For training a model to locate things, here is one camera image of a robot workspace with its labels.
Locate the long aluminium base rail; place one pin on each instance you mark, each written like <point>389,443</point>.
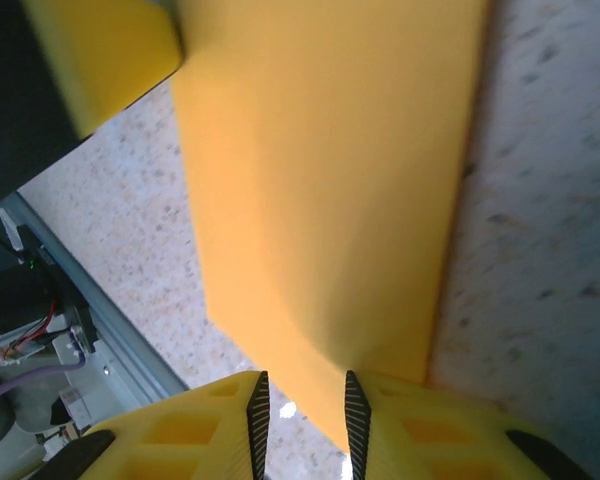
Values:
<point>105,310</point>

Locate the small circuit board green light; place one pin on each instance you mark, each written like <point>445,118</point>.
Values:
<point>32,261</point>

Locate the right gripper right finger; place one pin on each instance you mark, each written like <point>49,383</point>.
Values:
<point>430,440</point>

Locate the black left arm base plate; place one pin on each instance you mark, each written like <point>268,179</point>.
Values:
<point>67,300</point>

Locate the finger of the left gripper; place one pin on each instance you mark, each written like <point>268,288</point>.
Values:
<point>110,55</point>

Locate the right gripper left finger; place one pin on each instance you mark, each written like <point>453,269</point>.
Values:
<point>180,440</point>

